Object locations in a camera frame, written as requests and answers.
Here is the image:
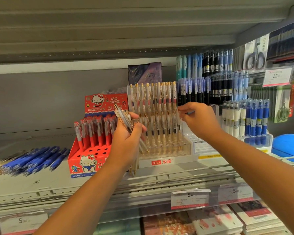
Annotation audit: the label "row of dark hanging packets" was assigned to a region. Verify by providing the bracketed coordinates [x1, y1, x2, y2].
[267, 19, 294, 60]

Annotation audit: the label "clear pen display tray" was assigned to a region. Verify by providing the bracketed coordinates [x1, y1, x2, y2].
[240, 133, 274, 154]

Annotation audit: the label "person's left hand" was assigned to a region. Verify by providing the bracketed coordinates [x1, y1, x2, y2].
[107, 112, 147, 170]

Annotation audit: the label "white red shelf price label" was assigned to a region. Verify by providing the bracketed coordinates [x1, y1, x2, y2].
[218, 184, 254, 205]
[171, 189, 210, 210]
[0, 213, 49, 235]

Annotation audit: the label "pile of loose blue pens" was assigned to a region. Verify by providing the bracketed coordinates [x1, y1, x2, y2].
[0, 146, 71, 177]

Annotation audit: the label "blue round object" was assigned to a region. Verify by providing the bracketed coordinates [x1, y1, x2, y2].
[271, 134, 294, 166]

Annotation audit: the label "bundle of clear gold pens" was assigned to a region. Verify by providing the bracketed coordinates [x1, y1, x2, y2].
[113, 104, 150, 176]

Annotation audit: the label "red hanging packet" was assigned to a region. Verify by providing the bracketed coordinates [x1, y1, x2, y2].
[288, 83, 294, 118]

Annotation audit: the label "yellow label strip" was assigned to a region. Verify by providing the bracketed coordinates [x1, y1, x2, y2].
[198, 154, 222, 160]

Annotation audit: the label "rows of blue and black pens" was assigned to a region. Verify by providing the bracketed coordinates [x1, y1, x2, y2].
[175, 49, 249, 106]

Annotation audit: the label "person's left forearm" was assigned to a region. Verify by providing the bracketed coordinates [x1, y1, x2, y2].
[34, 158, 129, 235]

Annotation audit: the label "rows of clear gold-clip pens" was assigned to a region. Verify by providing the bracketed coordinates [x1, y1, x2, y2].
[129, 82, 184, 151]

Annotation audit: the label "row of white pens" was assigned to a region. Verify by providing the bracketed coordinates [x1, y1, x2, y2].
[221, 100, 247, 139]

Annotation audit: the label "white floral notebook stack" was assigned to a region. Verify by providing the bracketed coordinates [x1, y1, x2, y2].
[187, 205, 243, 235]

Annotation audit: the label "packaged green scissors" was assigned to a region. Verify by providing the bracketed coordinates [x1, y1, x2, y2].
[274, 86, 291, 124]

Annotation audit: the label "clear tiered pen stand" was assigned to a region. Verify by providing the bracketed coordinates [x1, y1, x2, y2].
[127, 82, 199, 169]

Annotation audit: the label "person's right hand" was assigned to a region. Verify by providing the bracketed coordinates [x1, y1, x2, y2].
[177, 102, 224, 143]

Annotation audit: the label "blue grip pen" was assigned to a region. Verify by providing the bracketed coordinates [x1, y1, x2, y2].
[256, 99, 264, 136]
[250, 99, 258, 137]
[245, 99, 252, 136]
[262, 98, 270, 135]

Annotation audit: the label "pink patterned notebook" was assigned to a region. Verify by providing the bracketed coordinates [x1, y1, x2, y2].
[142, 211, 197, 235]

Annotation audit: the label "grey metal overhead shelf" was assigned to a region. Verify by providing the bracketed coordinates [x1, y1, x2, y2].
[0, 0, 294, 65]

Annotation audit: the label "person's right forearm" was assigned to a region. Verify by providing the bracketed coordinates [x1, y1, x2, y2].
[206, 130, 294, 235]

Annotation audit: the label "packaged grey scissors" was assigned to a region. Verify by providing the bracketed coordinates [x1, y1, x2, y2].
[242, 34, 270, 73]

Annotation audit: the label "hanging white price tag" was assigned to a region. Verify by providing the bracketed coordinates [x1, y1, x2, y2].
[262, 66, 294, 88]

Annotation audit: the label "dark purple box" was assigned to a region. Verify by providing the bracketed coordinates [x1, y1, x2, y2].
[128, 62, 162, 85]

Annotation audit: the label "red cartoon cat display box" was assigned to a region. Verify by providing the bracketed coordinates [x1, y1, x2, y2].
[68, 93, 129, 179]

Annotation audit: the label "group of red capped pens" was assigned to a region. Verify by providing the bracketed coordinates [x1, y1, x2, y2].
[74, 115, 118, 151]

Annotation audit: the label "white notebook stack red print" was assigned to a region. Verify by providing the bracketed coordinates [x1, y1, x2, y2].
[229, 200, 293, 235]

